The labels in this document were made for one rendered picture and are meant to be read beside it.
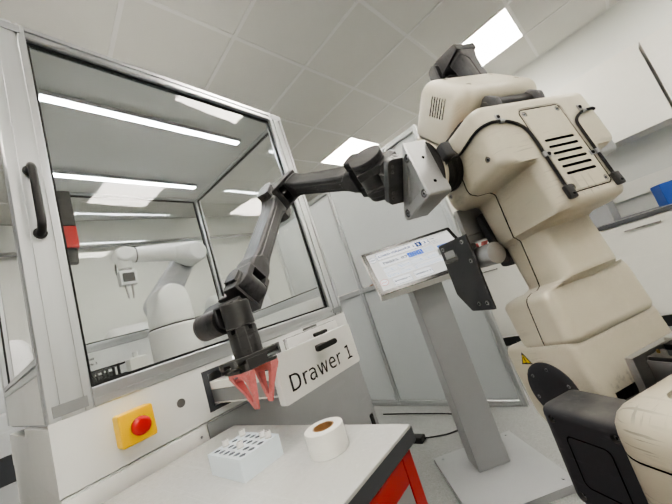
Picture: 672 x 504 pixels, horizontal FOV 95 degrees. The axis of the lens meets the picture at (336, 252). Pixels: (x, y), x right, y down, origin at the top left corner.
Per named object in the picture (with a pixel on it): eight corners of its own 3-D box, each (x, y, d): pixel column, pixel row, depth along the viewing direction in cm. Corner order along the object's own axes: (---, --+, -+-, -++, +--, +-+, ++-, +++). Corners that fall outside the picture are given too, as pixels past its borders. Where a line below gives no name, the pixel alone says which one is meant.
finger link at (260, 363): (240, 414, 59) (226, 365, 60) (270, 396, 64) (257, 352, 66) (259, 413, 54) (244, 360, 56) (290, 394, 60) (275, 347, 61)
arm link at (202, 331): (240, 265, 66) (267, 289, 70) (203, 283, 70) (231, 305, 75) (221, 310, 57) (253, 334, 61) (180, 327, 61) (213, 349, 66)
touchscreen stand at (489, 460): (583, 489, 122) (483, 247, 137) (478, 531, 119) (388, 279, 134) (510, 436, 171) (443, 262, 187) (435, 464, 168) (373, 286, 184)
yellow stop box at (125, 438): (159, 433, 72) (153, 401, 73) (124, 450, 67) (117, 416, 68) (151, 432, 75) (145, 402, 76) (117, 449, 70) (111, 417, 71)
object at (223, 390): (350, 357, 89) (344, 337, 90) (284, 397, 69) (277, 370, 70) (268, 372, 113) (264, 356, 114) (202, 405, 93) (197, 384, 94)
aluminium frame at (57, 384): (344, 311, 143) (279, 116, 159) (47, 425, 63) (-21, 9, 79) (235, 344, 200) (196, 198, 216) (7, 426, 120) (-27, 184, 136)
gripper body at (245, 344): (220, 375, 58) (209, 337, 60) (264, 356, 66) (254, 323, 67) (236, 371, 54) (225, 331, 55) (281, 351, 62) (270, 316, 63)
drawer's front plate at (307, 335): (343, 344, 133) (335, 319, 135) (295, 369, 110) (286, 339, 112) (340, 344, 134) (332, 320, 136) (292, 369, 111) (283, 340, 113)
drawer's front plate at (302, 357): (360, 360, 89) (348, 323, 91) (286, 407, 66) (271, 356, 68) (355, 361, 90) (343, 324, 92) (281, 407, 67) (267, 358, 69)
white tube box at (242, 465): (284, 454, 58) (278, 433, 58) (245, 483, 51) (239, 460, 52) (249, 449, 66) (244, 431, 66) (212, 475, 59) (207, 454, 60)
